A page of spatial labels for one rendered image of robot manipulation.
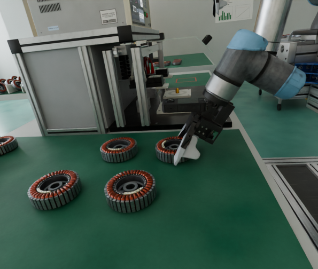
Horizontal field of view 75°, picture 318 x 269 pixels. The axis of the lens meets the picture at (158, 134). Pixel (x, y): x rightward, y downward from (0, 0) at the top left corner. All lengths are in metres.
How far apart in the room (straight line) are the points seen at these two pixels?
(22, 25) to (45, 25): 3.91
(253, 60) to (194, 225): 0.36
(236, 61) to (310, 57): 0.77
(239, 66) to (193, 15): 5.77
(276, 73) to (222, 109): 0.14
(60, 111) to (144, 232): 0.63
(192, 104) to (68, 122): 0.54
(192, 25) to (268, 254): 6.04
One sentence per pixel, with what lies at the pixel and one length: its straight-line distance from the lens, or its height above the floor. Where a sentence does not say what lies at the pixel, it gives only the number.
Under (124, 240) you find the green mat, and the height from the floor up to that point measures 0.75.
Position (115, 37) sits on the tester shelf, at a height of 1.08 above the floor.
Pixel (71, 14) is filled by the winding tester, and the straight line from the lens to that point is 0.96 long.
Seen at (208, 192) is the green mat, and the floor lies 0.75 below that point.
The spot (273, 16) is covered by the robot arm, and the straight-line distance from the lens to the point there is 0.66.
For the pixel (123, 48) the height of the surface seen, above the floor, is 1.05.
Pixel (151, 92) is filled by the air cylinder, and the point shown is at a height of 0.80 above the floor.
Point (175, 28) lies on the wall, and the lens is 6.26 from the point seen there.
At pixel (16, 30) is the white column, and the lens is 5.02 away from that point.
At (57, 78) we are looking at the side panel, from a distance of 0.87.
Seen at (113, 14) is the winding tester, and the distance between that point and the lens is 0.89.
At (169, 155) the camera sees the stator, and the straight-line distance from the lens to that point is 0.57.
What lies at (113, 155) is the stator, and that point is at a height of 0.78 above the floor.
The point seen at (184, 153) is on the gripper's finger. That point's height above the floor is 0.79.
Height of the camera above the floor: 1.07
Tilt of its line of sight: 24 degrees down
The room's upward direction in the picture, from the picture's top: 6 degrees counter-clockwise
